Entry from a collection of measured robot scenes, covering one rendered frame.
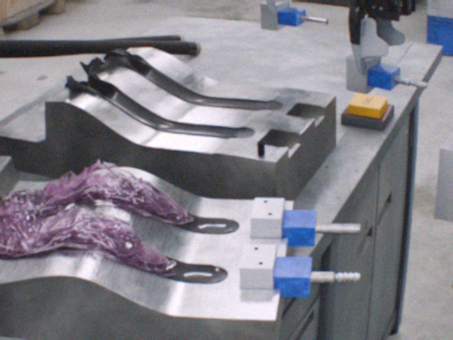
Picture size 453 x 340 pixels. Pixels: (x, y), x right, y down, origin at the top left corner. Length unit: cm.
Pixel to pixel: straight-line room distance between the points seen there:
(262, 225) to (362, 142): 42
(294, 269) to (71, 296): 24
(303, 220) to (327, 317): 46
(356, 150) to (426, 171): 178
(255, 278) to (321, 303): 53
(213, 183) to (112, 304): 33
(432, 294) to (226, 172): 136
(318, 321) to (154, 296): 58
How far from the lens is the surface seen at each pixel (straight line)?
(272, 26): 160
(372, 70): 127
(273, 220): 98
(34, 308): 92
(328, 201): 119
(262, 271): 89
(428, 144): 333
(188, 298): 89
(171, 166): 117
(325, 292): 140
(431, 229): 273
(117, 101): 126
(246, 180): 113
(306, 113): 129
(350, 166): 129
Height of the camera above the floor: 136
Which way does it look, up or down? 26 degrees down
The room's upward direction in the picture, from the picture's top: 3 degrees counter-clockwise
